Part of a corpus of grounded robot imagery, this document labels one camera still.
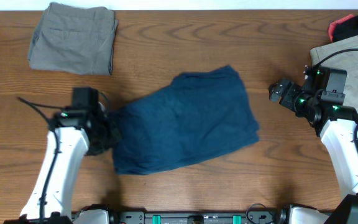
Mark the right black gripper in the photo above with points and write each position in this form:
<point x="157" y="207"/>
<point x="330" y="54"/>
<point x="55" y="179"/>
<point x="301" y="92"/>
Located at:
<point x="293" y="88"/>

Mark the red garment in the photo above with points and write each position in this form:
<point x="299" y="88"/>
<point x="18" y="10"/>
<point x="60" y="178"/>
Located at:
<point x="332" y="26"/>

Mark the black garment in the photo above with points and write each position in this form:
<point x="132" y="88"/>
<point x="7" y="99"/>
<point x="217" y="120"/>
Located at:
<point x="351" y="28"/>

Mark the folded grey shorts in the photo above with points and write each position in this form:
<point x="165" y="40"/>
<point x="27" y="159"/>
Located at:
<point x="74" y="40"/>

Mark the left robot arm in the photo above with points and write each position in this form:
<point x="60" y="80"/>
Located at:
<point x="74" y="133"/>

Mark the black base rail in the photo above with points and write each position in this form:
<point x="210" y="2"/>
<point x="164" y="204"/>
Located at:
<point x="253" y="216"/>

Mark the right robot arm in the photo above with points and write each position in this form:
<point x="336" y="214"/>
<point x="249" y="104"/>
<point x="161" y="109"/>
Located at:
<point x="337" y="127"/>

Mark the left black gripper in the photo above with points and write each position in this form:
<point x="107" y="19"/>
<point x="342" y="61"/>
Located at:
<point x="115" y="139"/>

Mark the navy blue shorts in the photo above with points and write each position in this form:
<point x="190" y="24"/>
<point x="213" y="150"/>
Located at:
<point x="199" y="116"/>

